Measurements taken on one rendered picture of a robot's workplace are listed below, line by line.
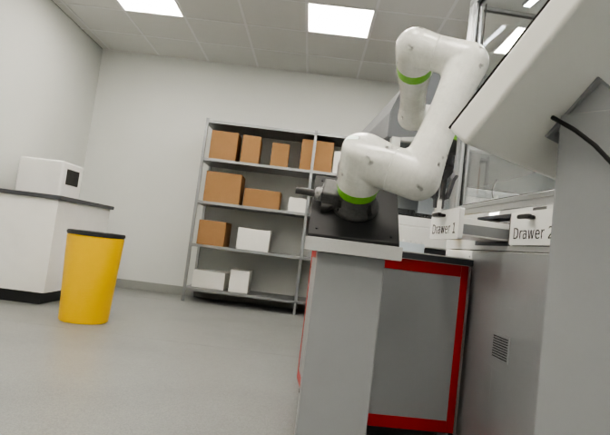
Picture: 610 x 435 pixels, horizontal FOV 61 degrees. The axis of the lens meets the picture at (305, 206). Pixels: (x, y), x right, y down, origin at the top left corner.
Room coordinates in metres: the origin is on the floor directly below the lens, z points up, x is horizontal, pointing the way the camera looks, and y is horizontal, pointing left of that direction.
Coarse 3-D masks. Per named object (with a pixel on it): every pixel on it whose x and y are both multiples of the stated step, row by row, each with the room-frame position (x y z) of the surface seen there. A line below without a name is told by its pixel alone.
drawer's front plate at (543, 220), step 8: (552, 208) 1.50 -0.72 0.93; (512, 216) 1.74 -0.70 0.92; (536, 216) 1.58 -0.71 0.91; (544, 216) 1.54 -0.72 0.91; (512, 224) 1.73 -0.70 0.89; (520, 224) 1.68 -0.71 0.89; (528, 224) 1.63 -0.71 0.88; (536, 224) 1.58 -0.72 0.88; (544, 224) 1.54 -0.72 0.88; (512, 232) 1.73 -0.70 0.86; (536, 232) 1.57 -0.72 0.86; (544, 232) 1.53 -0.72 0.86; (512, 240) 1.72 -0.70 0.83; (520, 240) 1.67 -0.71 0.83; (528, 240) 1.62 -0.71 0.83; (536, 240) 1.57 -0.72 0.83; (544, 240) 1.53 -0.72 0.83
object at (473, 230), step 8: (464, 224) 1.78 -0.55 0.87; (472, 224) 1.78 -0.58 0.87; (480, 224) 1.78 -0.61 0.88; (488, 224) 1.79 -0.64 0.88; (496, 224) 1.79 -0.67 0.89; (504, 224) 1.79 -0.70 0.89; (464, 232) 1.78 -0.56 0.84; (472, 232) 1.78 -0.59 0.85; (480, 232) 1.78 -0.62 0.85; (488, 232) 1.78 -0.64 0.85; (496, 232) 1.79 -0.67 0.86; (504, 232) 1.79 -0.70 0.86; (472, 240) 2.01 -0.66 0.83; (480, 240) 1.94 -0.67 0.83; (488, 240) 1.87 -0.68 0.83; (496, 240) 1.81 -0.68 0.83; (504, 240) 1.79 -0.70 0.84
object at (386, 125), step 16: (432, 80) 2.71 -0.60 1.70; (432, 96) 2.71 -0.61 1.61; (384, 112) 2.96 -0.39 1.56; (368, 128) 3.44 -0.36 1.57; (384, 128) 2.80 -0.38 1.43; (400, 128) 2.70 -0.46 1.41; (400, 224) 2.72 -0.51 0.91; (416, 224) 2.71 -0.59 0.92; (400, 240) 2.71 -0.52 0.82; (416, 240) 2.71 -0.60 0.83; (432, 240) 2.72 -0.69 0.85
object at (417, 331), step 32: (416, 256) 2.00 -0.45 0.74; (448, 256) 2.01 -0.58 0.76; (384, 288) 2.00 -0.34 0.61; (416, 288) 2.01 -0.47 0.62; (448, 288) 2.02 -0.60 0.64; (384, 320) 2.00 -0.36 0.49; (416, 320) 2.01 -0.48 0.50; (448, 320) 2.02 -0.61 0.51; (384, 352) 2.00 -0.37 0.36; (416, 352) 2.01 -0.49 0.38; (448, 352) 2.02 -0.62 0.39; (384, 384) 2.01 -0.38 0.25; (416, 384) 2.02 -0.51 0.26; (448, 384) 2.03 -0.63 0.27; (384, 416) 2.00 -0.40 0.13; (416, 416) 2.02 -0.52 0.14; (448, 416) 2.02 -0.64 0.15
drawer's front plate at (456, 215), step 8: (456, 208) 1.80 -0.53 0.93; (464, 208) 1.76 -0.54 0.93; (448, 216) 1.86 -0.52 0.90; (456, 216) 1.79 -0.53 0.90; (432, 224) 2.03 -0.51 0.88; (440, 224) 1.94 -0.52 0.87; (448, 224) 1.85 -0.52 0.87; (456, 224) 1.78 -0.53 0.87; (440, 232) 1.93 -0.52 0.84; (448, 232) 1.84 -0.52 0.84; (456, 232) 1.77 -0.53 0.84
